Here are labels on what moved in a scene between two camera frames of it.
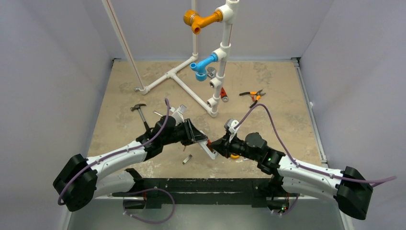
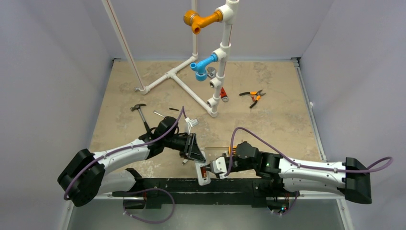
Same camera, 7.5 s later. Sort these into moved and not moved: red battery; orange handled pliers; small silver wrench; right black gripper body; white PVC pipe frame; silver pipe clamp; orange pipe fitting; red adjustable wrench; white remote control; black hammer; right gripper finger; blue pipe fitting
Moved: white remote control; red battery; right black gripper body; right gripper finger
Not moved: blue pipe fitting; silver pipe clamp; white PVC pipe frame; orange handled pliers; black hammer; orange pipe fitting; small silver wrench; red adjustable wrench
